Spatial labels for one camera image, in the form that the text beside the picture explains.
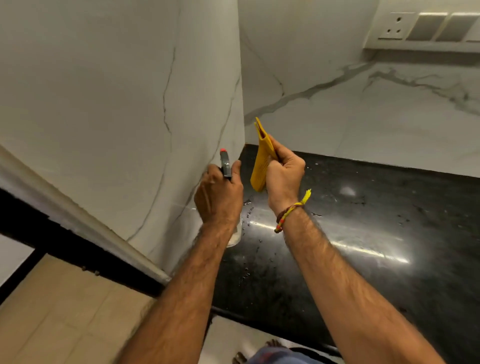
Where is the person's left hand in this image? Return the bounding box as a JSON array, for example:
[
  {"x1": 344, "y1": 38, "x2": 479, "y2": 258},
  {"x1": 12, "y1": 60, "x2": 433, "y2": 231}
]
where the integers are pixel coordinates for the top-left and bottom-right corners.
[{"x1": 193, "y1": 160, "x2": 245, "y2": 232}]

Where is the person's right hand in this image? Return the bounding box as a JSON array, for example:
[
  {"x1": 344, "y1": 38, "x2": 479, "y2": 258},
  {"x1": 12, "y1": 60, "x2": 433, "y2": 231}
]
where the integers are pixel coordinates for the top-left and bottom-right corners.
[{"x1": 265, "y1": 134, "x2": 307, "y2": 215}]

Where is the yellow cleaning cloth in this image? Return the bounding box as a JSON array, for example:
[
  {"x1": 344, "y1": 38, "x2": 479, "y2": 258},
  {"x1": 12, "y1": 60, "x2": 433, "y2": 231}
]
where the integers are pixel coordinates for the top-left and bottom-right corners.
[{"x1": 250, "y1": 116, "x2": 279, "y2": 193}]

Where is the clear spray bottle black trigger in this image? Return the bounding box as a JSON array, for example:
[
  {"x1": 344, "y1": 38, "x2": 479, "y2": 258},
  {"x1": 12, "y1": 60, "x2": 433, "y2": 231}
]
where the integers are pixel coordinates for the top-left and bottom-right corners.
[{"x1": 219, "y1": 148, "x2": 244, "y2": 249}]

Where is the person's right forearm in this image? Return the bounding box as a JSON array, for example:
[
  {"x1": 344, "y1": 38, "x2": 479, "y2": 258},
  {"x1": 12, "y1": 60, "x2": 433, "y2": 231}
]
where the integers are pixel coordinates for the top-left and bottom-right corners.
[{"x1": 279, "y1": 206, "x2": 445, "y2": 364}]

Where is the person's left forearm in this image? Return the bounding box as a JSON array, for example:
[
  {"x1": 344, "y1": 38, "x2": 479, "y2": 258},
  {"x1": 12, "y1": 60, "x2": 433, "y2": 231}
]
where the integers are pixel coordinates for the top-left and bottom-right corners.
[{"x1": 118, "y1": 221, "x2": 237, "y2": 364}]

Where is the person's foot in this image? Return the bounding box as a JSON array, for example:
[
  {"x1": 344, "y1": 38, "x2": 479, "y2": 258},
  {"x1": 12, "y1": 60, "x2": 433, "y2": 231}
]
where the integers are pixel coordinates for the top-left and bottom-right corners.
[{"x1": 231, "y1": 338, "x2": 288, "y2": 364}]

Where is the yellow thread wristband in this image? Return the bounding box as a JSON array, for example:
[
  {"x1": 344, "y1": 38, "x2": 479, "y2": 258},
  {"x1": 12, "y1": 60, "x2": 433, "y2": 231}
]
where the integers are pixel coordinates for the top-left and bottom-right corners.
[{"x1": 274, "y1": 188, "x2": 313, "y2": 235}]

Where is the black stone countertop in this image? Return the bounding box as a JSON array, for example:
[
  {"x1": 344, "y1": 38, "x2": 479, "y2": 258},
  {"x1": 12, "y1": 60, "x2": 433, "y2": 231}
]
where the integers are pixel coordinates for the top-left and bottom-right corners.
[{"x1": 209, "y1": 144, "x2": 480, "y2": 364}]

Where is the white base cabinet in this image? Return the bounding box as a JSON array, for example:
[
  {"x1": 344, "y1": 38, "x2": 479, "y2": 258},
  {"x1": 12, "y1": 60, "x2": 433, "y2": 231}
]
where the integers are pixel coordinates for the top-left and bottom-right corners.
[{"x1": 198, "y1": 314, "x2": 346, "y2": 364}]

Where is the blue red-striped shirt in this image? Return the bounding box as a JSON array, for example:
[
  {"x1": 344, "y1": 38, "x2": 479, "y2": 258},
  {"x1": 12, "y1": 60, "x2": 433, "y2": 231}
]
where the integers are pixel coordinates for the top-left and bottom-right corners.
[{"x1": 245, "y1": 345, "x2": 331, "y2": 364}]

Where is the black door frame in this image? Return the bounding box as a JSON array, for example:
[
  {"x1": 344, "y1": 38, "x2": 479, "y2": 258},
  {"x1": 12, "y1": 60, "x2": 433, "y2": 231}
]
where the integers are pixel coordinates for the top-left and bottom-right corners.
[{"x1": 0, "y1": 187, "x2": 166, "y2": 305}]

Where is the white wall switch panel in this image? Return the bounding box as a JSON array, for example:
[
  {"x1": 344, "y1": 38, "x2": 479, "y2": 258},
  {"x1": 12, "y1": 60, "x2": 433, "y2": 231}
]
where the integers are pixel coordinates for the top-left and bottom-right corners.
[{"x1": 362, "y1": 0, "x2": 480, "y2": 54}]

